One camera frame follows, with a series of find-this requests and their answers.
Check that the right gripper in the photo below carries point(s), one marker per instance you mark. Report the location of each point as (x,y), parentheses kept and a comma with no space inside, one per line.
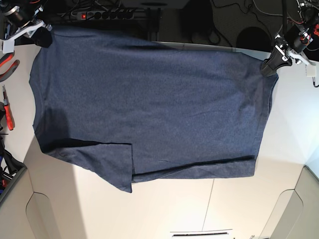
(24,19)

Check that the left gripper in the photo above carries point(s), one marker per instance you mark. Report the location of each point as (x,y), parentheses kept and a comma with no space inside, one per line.
(288,47)

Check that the blue t-shirt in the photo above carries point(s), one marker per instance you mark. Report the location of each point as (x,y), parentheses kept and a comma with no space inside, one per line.
(132,111)

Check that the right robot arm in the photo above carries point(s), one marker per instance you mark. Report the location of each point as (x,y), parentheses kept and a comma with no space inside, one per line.
(196,16)

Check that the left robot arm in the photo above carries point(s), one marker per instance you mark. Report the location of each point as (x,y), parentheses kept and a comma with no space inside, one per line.
(308,11)

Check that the black power strip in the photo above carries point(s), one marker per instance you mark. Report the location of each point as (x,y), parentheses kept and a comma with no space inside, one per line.
(112,14)

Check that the grey storage bin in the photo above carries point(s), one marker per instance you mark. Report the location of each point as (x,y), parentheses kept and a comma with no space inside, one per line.
(10,172)

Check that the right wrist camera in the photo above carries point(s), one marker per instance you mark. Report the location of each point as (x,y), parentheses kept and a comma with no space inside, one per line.
(8,46)

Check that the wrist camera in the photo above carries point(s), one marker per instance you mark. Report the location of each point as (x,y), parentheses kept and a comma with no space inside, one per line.
(8,46)
(312,72)

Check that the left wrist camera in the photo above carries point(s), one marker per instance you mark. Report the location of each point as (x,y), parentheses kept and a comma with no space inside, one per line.
(312,72)

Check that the red handled cutters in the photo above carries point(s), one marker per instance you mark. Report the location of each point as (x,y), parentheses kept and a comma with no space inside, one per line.
(8,113)

